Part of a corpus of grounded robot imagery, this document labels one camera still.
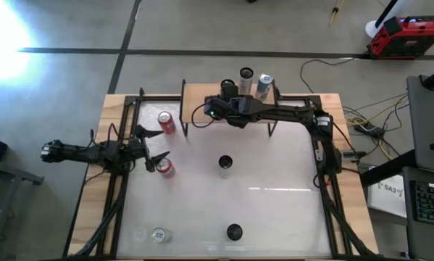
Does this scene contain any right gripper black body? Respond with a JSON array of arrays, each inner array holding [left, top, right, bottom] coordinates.
[[223, 107, 264, 128]]

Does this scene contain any grey desk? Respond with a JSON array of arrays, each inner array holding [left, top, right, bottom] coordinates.
[[401, 166, 434, 261], [0, 155, 46, 261]]

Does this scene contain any yellow-handled tool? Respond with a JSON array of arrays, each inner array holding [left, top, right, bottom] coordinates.
[[328, 0, 346, 27]]

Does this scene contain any yellow cable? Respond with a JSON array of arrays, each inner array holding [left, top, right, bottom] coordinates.
[[345, 97, 409, 161]]

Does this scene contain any red Fanta strawberry can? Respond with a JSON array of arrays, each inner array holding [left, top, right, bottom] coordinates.
[[154, 157, 177, 180], [157, 110, 177, 136]]

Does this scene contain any white floor stand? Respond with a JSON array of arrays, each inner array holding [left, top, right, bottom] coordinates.
[[364, 0, 415, 39]]

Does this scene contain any black metal table frame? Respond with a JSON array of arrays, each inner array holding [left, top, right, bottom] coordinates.
[[62, 86, 379, 260]]

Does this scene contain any blue silver slim drink can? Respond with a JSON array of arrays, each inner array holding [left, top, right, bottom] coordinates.
[[254, 72, 275, 102], [150, 226, 172, 244]]

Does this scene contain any wooden shelf with black frame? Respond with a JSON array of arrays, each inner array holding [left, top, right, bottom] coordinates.
[[179, 78, 281, 138]]

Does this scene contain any white paper sign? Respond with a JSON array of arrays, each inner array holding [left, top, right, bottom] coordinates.
[[367, 173, 408, 218]]

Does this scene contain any black backlit keyboard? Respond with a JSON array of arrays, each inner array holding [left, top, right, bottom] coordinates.
[[412, 180, 434, 228]]

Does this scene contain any red and black toolbox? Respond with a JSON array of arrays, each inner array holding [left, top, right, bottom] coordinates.
[[366, 14, 434, 61]]

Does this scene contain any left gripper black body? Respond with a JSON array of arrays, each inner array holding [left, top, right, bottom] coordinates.
[[122, 137, 151, 170]]

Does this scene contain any black power strip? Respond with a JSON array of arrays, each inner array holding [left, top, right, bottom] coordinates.
[[354, 122, 384, 138]]

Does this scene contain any grey side table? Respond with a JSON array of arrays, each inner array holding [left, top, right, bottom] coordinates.
[[406, 74, 434, 173]]

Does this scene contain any black floor cable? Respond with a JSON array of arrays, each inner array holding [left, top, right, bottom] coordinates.
[[299, 57, 357, 94]]

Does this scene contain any white Celsius Tropical Vibe can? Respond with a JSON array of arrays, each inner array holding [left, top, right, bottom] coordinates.
[[226, 223, 244, 242]]

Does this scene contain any white Celsius Peach Vibe can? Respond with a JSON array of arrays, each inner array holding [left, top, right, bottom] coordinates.
[[217, 154, 234, 179]]

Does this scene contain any black diagonal desk bar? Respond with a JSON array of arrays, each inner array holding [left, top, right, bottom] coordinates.
[[360, 149, 422, 188]]

